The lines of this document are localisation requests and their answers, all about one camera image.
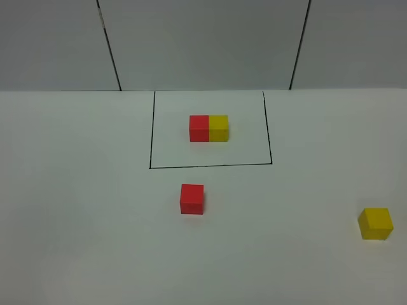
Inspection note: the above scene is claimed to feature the red template block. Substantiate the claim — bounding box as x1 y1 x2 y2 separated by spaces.
189 115 209 142

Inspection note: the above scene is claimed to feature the yellow template block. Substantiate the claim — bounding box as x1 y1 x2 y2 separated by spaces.
209 115 229 142

